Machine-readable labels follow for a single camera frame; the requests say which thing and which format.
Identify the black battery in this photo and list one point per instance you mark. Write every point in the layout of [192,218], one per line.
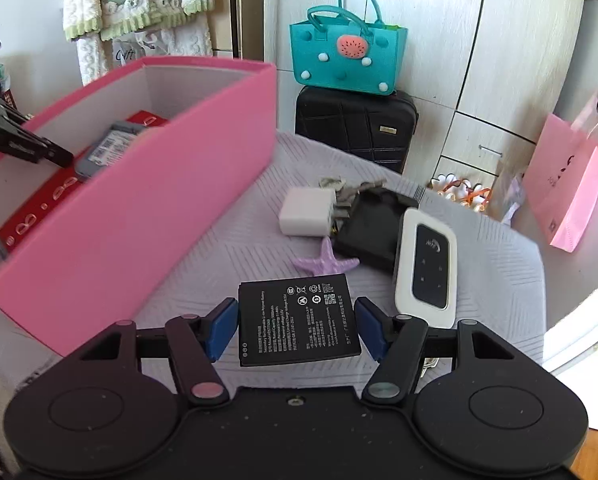
[299,325]

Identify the cream cabinet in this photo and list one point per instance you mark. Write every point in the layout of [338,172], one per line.
[221,10]

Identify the white pocket router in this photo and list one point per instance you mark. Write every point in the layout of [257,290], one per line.
[406,285]

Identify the clear plastic bag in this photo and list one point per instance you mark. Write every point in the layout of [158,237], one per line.
[514,200]

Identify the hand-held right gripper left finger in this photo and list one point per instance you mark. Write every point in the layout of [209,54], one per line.
[221,330]

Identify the white charger plug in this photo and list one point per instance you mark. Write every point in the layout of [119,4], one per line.
[304,212]

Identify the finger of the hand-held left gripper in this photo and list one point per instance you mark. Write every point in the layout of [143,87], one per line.
[39,150]

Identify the white plastic bag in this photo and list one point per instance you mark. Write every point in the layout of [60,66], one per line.
[139,50]

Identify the white orange scalloped object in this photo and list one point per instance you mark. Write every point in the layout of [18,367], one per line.
[459,192]

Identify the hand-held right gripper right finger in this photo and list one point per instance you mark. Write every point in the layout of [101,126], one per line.
[371,330]

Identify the pink paper bag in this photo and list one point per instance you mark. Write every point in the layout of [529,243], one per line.
[564,185]

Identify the teal felt tote bag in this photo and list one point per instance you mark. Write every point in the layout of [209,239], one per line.
[319,55]

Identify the purple starfish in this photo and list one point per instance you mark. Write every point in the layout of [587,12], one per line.
[324,262]

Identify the black suitcase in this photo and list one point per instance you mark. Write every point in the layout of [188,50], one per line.
[339,125]

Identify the red printed card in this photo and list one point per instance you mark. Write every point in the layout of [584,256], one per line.
[39,210]

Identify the grey router back shell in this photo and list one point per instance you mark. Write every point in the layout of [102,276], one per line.
[106,152]

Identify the white wardrobe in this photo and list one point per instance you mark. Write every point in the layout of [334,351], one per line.
[444,35]

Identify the pale patterned tablecloth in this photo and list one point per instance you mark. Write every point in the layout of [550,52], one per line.
[239,240]

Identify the pink cardboard box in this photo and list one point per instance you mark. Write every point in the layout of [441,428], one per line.
[129,220]

